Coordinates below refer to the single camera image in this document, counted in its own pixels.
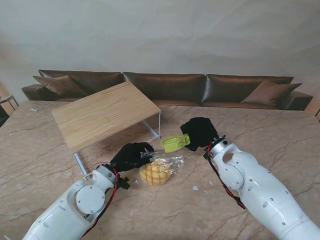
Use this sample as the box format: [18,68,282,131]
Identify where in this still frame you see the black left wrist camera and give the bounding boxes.
[117,176,131,190]

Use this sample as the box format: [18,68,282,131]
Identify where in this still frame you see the wooden shelf riser white legs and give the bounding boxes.
[51,80,162,181]

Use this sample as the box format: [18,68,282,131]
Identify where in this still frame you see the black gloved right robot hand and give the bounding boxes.
[180,116,218,152]

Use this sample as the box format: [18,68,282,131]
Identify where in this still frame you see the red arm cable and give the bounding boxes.
[206,143,247,210]
[81,167,120,240]

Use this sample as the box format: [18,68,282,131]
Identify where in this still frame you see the yellow melon pan bread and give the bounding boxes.
[139,162,173,187]

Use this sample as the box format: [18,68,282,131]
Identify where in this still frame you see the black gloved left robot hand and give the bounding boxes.
[109,142,156,173]

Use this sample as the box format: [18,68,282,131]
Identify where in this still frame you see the green plastic sealing clip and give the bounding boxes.
[161,133,192,154]

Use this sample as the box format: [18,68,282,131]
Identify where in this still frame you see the brown leather sofa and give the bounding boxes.
[21,69,314,111]

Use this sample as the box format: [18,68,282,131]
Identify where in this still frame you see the brown sofa cushion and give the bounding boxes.
[33,75,87,97]
[240,80,303,105]

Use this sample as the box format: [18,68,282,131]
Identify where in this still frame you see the black frame side table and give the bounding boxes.
[0,95,20,128]

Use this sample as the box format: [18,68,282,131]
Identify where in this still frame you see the clear plastic bread bag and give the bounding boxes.
[134,154,185,187]

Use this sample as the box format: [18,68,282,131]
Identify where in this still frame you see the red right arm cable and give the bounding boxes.
[206,143,247,210]

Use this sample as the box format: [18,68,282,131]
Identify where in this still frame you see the red left arm cable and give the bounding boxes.
[81,167,120,240]

